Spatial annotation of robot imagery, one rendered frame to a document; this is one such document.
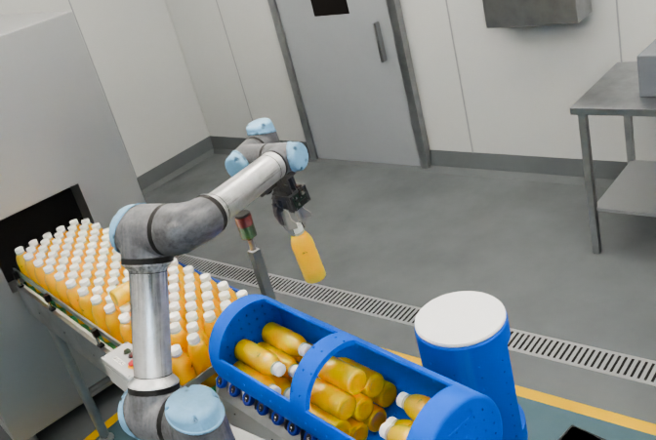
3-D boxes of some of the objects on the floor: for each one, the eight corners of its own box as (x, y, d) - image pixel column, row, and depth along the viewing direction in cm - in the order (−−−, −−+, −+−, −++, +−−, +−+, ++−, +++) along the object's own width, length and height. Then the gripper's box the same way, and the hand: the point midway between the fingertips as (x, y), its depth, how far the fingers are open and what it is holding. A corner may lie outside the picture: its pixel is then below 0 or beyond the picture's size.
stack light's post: (322, 465, 328) (252, 253, 284) (316, 461, 331) (246, 251, 287) (328, 460, 330) (260, 248, 286) (322, 456, 333) (254, 246, 289)
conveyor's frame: (263, 604, 273) (185, 417, 237) (82, 426, 395) (13, 285, 359) (355, 516, 299) (298, 335, 263) (158, 376, 421) (101, 238, 384)
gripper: (274, 182, 202) (301, 246, 212) (303, 161, 209) (326, 223, 218) (255, 180, 209) (281, 241, 218) (282, 159, 215) (307, 220, 224)
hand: (296, 227), depth 220 cm, fingers closed on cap, 4 cm apart
